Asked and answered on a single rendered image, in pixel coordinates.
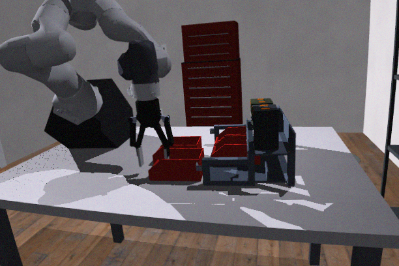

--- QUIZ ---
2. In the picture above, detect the red bin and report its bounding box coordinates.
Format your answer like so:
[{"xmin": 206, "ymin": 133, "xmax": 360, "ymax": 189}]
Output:
[
  {"xmin": 149, "ymin": 148, "xmax": 204, "ymax": 181},
  {"xmin": 214, "ymin": 127, "xmax": 246, "ymax": 145},
  {"xmin": 154, "ymin": 136, "xmax": 202, "ymax": 162},
  {"xmin": 211, "ymin": 135, "xmax": 261, "ymax": 165}
]

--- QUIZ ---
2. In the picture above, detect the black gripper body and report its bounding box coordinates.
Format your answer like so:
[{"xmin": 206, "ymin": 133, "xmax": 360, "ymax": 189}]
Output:
[{"xmin": 136, "ymin": 99, "xmax": 161, "ymax": 128}]

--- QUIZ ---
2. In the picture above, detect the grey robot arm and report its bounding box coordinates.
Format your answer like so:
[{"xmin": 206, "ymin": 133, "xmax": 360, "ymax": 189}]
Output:
[{"xmin": 0, "ymin": 0, "xmax": 171, "ymax": 125}]

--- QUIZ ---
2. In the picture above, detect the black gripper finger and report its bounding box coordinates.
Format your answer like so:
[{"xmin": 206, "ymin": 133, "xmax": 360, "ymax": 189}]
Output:
[
  {"xmin": 128, "ymin": 116, "xmax": 146, "ymax": 167},
  {"xmin": 149, "ymin": 115, "xmax": 174, "ymax": 159}
]

